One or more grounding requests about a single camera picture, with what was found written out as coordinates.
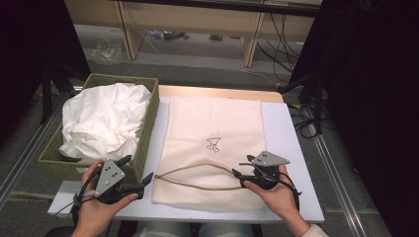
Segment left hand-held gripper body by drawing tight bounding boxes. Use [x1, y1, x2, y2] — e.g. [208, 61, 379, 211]
[94, 159, 146, 204]

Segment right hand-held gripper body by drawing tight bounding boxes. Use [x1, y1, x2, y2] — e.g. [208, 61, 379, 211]
[241, 150, 292, 191]

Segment green woven basket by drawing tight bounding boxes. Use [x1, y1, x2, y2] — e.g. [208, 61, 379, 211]
[38, 72, 161, 186]

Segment white cloth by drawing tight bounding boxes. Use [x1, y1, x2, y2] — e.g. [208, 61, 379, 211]
[58, 82, 153, 163]

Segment cream drawstring bag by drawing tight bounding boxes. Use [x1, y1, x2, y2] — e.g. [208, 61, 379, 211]
[151, 96, 268, 212]

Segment person's left hand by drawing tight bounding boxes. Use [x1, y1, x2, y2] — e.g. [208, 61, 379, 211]
[74, 160, 139, 229]

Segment person's right hand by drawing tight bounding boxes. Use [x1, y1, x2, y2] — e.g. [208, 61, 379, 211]
[243, 165, 304, 225]

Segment black metal stand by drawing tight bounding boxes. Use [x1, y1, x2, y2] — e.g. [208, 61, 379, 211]
[278, 74, 324, 136]
[39, 62, 83, 126]

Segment clear plastic bag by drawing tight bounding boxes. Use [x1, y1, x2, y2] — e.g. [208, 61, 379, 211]
[90, 34, 124, 65]

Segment black curtain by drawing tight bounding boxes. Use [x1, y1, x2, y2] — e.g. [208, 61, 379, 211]
[290, 0, 419, 237]
[0, 0, 92, 149]

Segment power strip with plugs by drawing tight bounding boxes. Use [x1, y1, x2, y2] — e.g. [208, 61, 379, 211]
[146, 30, 191, 41]

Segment light wooden desk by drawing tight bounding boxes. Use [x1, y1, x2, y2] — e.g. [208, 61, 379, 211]
[63, 0, 324, 68]

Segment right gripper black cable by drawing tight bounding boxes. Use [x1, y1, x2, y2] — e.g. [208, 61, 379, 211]
[278, 171, 302, 212]

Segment black cables on floor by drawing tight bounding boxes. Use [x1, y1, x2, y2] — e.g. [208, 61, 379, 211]
[290, 103, 324, 140]

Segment aluminium rail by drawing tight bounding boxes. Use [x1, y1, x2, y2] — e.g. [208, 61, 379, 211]
[0, 92, 77, 205]
[305, 108, 368, 237]

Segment hanging black cables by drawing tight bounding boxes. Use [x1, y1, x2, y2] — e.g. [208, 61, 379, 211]
[256, 13, 308, 83]

